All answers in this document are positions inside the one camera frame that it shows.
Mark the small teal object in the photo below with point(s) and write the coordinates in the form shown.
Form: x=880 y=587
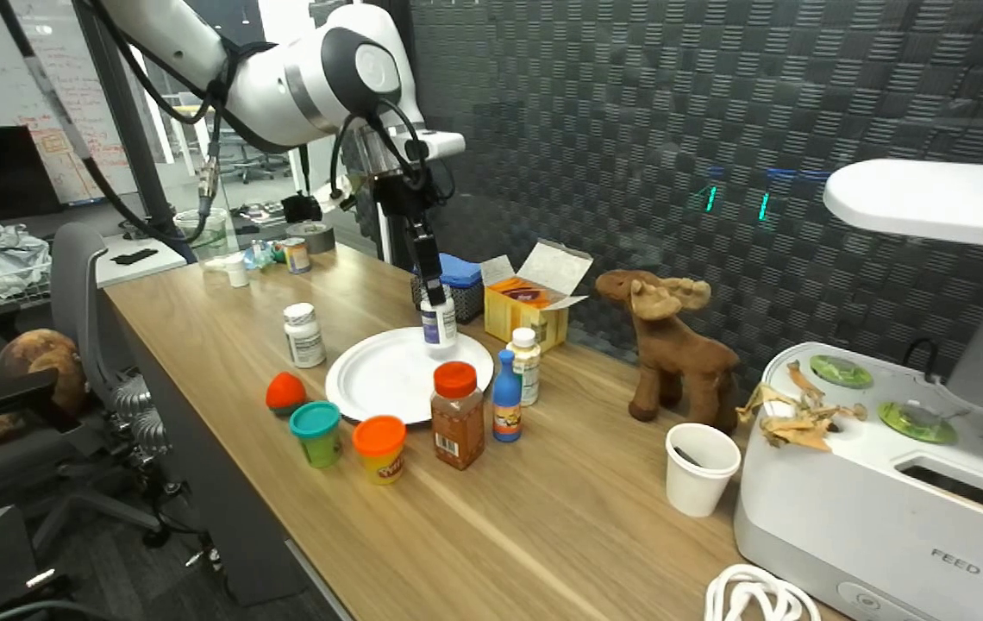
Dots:
x=262 y=256

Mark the white cabinet box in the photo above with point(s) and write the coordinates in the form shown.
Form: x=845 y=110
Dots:
x=149 y=272

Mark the grey woven basket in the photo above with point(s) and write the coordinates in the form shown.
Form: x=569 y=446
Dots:
x=466 y=303

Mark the white round plate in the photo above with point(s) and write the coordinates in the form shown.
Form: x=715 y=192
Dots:
x=387 y=379

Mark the orange ball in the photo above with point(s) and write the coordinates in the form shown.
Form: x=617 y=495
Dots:
x=284 y=395

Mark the grey office chair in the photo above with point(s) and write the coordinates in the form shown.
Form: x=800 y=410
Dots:
x=76 y=299

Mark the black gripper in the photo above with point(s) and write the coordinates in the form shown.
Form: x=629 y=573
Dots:
x=406 y=194

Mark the clear plastic container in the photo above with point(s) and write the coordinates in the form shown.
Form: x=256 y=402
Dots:
x=204 y=240

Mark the green planter pod lid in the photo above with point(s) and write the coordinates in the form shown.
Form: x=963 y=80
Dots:
x=920 y=421

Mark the round brown plush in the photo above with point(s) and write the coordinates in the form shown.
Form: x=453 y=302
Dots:
x=43 y=356

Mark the white bottle green label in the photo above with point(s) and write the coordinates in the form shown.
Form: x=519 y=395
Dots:
x=530 y=361

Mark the white hydroponic planter with lamp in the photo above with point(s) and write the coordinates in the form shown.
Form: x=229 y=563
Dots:
x=858 y=506

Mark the open yellow cardboard box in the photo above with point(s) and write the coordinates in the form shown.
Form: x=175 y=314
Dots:
x=511 y=314

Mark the dried tan plant roots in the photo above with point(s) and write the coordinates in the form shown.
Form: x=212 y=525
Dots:
x=798 y=425

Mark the spice jar orange lid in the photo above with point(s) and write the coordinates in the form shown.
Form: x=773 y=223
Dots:
x=457 y=425

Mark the small tin can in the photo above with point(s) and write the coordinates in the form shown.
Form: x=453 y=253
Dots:
x=297 y=256

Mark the yellow dough tub orange lid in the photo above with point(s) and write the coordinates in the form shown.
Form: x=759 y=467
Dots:
x=381 y=442

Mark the brown moose plush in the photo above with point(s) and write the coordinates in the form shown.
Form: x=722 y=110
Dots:
x=683 y=349

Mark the black remote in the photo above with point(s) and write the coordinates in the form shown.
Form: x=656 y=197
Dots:
x=137 y=256

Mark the tiny white cup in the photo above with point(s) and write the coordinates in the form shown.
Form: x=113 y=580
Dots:
x=235 y=272

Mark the white paper cup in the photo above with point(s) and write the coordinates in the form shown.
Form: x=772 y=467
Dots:
x=698 y=476

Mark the small black pot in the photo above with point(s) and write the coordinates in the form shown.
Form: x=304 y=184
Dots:
x=304 y=207

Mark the folded blue cloth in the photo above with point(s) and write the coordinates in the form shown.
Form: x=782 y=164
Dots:
x=465 y=270

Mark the small blue bottle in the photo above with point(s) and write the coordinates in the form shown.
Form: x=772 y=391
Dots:
x=510 y=398

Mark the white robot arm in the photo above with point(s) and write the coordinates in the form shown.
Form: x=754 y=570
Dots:
x=284 y=88

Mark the green fruit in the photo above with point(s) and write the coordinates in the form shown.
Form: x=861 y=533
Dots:
x=844 y=371

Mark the black slanted pole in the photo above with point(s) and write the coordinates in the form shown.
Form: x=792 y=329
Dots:
x=147 y=172

